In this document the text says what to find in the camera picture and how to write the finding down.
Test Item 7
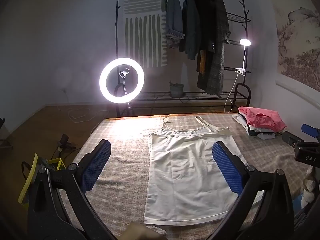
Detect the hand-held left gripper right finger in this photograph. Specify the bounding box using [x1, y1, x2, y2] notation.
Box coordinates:
[207, 141, 295, 240]

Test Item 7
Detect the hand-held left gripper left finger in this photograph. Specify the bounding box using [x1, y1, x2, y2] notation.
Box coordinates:
[27, 139, 118, 240]

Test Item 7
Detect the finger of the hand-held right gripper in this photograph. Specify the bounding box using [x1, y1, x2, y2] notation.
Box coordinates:
[301, 124, 320, 138]
[282, 131, 304, 147]

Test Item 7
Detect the white camisole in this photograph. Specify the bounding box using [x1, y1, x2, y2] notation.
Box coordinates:
[144, 115, 249, 227]

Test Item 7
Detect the black metal clothes rack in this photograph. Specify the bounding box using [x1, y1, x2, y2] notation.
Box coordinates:
[115, 0, 252, 105]

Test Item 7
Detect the plaid blanket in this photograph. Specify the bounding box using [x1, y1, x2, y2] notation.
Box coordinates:
[60, 112, 310, 240]

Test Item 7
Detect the black device on floor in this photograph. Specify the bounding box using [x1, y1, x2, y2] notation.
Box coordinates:
[54, 134, 77, 153]

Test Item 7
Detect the white folded garment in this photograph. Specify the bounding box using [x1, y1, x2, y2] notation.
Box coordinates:
[232, 114, 251, 135]

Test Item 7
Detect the yellow bag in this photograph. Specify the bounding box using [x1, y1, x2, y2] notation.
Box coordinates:
[17, 152, 67, 207]

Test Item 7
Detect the grey plant pot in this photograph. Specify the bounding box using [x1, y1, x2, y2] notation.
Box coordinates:
[169, 81, 185, 98]

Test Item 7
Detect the dark object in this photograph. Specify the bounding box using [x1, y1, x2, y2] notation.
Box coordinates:
[0, 117, 10, 148]

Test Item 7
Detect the white clip lamp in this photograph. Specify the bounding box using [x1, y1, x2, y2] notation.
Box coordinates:
[236, 38, 252, 76]

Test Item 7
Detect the yellow garment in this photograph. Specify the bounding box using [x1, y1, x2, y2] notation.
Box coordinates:
[196, 50, 207, 75]

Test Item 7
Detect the plaid long coat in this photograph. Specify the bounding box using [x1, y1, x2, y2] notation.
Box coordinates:
[196, 0, 231, 95]

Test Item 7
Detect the dark green jacket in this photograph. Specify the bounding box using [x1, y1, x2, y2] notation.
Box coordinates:
[181, 0, 202, 60]

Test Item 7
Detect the black coat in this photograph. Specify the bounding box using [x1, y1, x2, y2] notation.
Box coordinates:
[193, 0, 213, 53]

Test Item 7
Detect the denim jacket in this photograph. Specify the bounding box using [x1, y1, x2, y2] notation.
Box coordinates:
[165, 0, 185, 48]

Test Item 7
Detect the white floor cable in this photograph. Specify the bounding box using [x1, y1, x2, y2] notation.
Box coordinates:
[67, 106, 108, 125]

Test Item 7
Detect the ring light stand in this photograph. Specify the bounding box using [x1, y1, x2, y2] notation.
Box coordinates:
[117, 102, 135, 117]

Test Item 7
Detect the white lamp cable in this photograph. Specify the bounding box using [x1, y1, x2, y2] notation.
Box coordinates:
[224, 74, 238, 113]

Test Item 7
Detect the landscape wall painting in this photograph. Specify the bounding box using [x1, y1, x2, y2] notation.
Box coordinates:
[274, 0, 320, 93]

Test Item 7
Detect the striped wall hanging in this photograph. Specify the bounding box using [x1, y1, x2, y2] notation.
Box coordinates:
[122, 0, 167, 68]

